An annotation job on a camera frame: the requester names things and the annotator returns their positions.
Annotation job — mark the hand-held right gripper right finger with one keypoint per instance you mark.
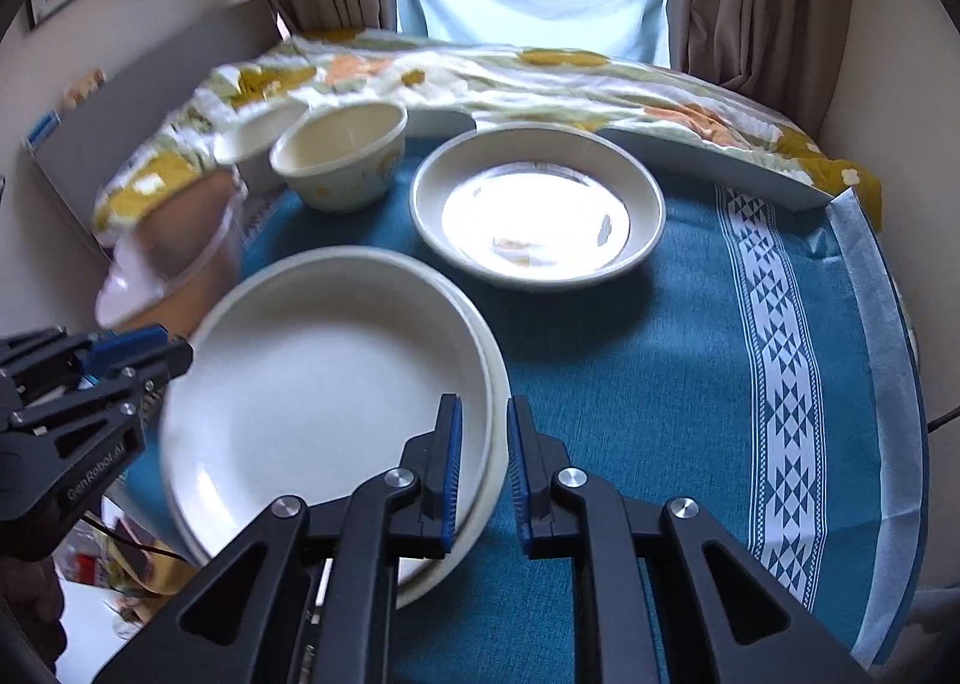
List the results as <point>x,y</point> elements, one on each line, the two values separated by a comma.
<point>517,481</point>

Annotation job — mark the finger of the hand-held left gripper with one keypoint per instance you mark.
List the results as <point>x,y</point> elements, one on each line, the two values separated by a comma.
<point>127,384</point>
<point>124,346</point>

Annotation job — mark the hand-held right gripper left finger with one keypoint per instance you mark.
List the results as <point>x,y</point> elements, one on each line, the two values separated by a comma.
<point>448,481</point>

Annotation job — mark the white plate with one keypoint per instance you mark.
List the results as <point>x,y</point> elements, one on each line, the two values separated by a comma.
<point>501,399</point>
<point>315,384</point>

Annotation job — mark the pink bowl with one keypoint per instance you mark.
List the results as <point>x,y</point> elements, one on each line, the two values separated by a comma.
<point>187,256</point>

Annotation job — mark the white bowl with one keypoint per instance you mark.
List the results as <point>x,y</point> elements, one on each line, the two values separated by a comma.
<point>255,136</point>

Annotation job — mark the yellow printed plate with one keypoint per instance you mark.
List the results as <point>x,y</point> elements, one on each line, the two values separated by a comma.
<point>540,204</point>

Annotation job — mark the cream printed bowl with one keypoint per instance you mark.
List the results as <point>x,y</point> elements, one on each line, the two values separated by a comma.
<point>352,174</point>

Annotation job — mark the teal tablecloth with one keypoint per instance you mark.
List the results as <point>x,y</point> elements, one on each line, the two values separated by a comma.
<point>637,369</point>

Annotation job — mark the floral blanket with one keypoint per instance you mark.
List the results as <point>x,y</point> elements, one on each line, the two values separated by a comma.
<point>525,76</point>

